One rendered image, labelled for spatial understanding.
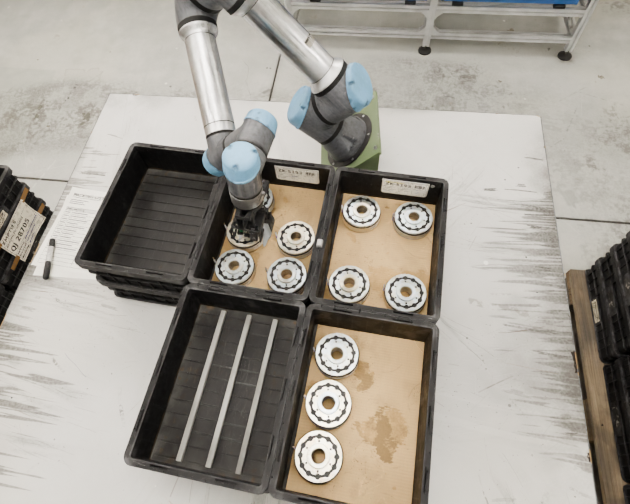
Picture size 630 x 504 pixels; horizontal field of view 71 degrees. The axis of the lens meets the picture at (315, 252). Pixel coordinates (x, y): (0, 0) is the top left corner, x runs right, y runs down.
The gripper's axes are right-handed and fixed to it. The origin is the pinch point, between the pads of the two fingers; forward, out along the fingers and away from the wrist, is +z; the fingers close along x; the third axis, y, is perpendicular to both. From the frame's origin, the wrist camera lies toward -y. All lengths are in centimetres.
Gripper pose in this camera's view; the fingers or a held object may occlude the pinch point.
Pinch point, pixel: (257, 233)
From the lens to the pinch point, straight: 121.5
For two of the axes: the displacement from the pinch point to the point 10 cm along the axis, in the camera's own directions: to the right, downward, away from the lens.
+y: -1.9, 8.7, -4.5
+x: 9.8, 1.8, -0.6
